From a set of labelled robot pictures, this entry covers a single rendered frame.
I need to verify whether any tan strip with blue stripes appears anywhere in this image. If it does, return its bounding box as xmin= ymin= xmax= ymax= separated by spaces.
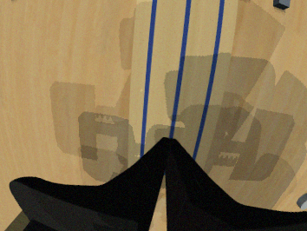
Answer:
xmin=127 ymin=0 xmax=238 ymax=170

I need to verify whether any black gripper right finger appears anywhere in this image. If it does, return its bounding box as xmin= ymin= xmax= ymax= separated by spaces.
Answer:
xmin=165 ymin=137 xmax=307 ymax=231

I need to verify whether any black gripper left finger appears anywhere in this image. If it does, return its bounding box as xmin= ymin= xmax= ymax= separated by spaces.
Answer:
xmin=10 ymin=136 xmax=170 ymax=231

